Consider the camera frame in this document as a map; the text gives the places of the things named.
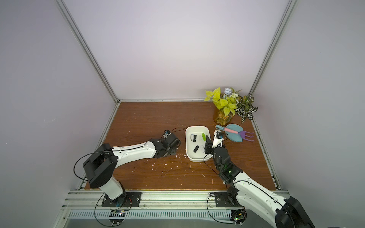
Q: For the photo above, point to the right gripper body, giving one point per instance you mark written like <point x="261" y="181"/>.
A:
<point x="209" y="147"/>

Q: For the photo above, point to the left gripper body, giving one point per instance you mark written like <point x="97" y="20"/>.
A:
<point x="171" y="152"/>

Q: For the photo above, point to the black swivel usb drive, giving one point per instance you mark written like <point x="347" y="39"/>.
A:
<point x="196" y="149"/>

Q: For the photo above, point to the white storage box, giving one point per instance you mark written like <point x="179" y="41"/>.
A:
<point x="199" y="156"/>

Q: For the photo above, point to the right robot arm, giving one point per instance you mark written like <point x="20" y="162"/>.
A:
<point x="243" y="191"/>

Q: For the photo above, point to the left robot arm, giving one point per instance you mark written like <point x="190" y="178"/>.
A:
<point x="100" y="165"/>

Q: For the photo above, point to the teal dustpan plate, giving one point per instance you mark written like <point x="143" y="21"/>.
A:
<point x="234" y="137"/>

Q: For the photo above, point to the purple toy fork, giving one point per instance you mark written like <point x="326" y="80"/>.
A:
<point x="247" y="136"/>

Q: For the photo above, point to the potted green plant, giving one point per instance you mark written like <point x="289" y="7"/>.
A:
<point x="229" y="103"/>

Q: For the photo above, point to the right connector board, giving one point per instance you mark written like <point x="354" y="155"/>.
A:
<point x="238" y="216"/>

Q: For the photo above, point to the connector board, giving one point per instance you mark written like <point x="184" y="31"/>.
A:
<point x="238" y="216"/>
<point x="116" y="217"/>

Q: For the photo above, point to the left connector board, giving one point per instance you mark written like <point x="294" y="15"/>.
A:
<point x="116" y="217"/>

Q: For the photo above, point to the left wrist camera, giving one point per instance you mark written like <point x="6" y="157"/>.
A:
<point x="166" y="133"/>

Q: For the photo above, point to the pink teal handled brush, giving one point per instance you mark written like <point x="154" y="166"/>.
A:
<point x="227" y="130"/>

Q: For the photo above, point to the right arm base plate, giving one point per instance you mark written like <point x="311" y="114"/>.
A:
<point x="223" y="199"/>

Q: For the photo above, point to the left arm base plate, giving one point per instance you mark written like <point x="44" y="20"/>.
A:
<point x="128" y="199"/>

